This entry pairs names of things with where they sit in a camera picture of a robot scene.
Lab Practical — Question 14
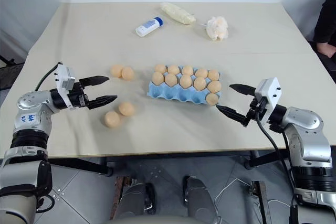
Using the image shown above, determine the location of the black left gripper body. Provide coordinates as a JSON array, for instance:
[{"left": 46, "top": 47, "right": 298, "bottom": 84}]
[{"left": 67, "top": 80, "right": 91, "bottom": 110}]

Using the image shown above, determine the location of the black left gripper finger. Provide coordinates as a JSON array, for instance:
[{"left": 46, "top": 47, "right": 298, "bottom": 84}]
[
  {"left": 79, "top": 76, "right": 110, "bottom": 89},
  {"left": 88, "top": 94, "right": 118, "bottom": 110}
]

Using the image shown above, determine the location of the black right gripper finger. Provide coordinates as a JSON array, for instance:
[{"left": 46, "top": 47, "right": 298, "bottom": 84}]
[
  {"left": 228, "top": 83, "right": 257, "bottom": 97},
  {"left": 215, "top": 104, "right": 248, "bottom": 127}
]

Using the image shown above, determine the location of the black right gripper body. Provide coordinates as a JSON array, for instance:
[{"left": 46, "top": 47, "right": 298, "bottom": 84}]
[{"left": 242, "top": 95, "right": 268, "bottom": 128}]

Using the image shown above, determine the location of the blue egg tray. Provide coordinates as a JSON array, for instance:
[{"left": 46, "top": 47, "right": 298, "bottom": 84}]
[{"left": 146, "top": 65, "right": 223, "bottom": 107}]

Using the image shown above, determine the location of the black table leg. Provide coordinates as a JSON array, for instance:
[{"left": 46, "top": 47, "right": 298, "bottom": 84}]
[
  {"left": 48, "top": 157, "right": 114, "bottom": 177},
  {"left": 244, "top": 149, "right": 290, "bottom": 171}
]

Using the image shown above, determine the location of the white bottle with blue cap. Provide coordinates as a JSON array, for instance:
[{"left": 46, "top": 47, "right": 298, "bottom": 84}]
[{"left": 135, "top": 16, "right": 164, "bottom": 37}]

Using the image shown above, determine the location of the black metal stand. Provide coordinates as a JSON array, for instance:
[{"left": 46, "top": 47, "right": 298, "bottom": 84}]
[{"left": 0, "top": 55, "right": 26, "bottom": 91}]

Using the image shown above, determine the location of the rusty metal bar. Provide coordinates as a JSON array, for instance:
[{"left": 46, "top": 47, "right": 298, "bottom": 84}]
[
  {"left": 109, "top": 176, "right": 132, "bottom": 221},
  {"left": 250, "top": 180, "right": 274, "bottom": 224}
]

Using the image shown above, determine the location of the clear bag of white filling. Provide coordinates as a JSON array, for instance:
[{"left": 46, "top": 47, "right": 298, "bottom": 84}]
[{"left": 160, "top": 2, "right": 197, "bottom": 25}]

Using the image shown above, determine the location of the person in black clothes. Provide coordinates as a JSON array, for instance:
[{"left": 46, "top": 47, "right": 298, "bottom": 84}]
[{"left": 308, "top": 0, "right": 336, "bottom": 78}]

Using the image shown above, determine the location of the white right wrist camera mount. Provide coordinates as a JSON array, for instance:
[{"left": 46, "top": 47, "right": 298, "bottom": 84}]
[{"left": 254, "top": 77, "right": 283, "bottom": 125}]

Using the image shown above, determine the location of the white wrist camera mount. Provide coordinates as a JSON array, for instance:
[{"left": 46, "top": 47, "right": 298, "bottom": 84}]
[
  {"left": 54, "top": 63, "right": 78, "bottom": 110},
  {"left": 254, "top": 77, "right": 283, "bottom": 125}
]

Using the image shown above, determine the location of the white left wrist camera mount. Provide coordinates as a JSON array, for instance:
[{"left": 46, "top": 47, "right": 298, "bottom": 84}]
[{"left": 54, "top": 63, "right": 78, "bottom": 110}]

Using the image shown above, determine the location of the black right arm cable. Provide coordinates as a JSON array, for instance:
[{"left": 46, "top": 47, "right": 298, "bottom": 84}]
[{"left": 256, "top": 110, "right": 299, "bottom": 224}]

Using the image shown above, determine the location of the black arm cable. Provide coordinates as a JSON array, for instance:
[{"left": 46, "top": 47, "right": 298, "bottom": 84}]
[
  {"left": 35, "top": 62, "right": 62, "bottom": 91},
  {"left": 256, "top": 110, "right": 299, "bottom": 224}
]

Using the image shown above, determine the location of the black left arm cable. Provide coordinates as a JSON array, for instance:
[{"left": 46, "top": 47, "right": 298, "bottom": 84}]
[{"left": 35, "top": 62, "right": 62, "bottom": 91}]

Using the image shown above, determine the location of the white floor cable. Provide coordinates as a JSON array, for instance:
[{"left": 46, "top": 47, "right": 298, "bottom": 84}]
[{"left": 214, "top": 176, "right": 266, "bottom": 209}]

